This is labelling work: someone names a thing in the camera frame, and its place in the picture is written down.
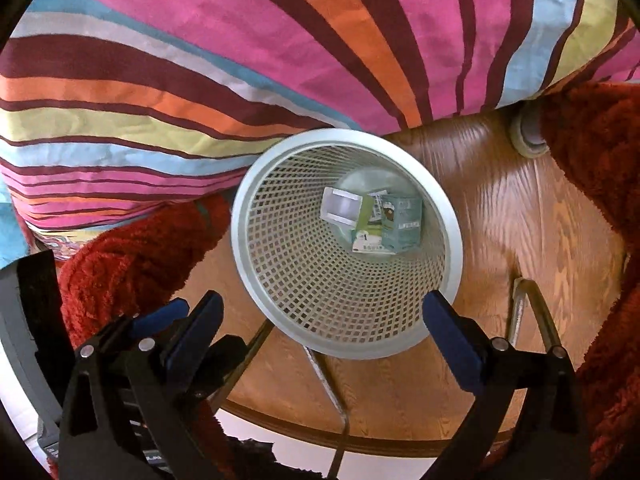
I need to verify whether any white Cosnori box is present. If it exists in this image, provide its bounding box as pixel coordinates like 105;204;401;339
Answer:
320;188;362;229

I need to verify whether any striped colourful bed cover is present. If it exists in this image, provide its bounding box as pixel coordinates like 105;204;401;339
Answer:
1;0;639;260

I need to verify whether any green white medicine box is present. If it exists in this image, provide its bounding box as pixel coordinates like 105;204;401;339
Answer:
352;188;394;256

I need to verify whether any white mesh waste basket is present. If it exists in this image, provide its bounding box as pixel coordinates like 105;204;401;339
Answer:
231;128;463;360

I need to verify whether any blue patterned blanket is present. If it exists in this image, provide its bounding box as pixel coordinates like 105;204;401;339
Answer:
0;181;30;269

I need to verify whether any red fluffy rug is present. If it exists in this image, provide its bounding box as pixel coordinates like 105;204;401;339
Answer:
46;79;640;480

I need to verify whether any teal pink tissue box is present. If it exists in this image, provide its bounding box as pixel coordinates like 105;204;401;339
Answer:
381;194;423;254

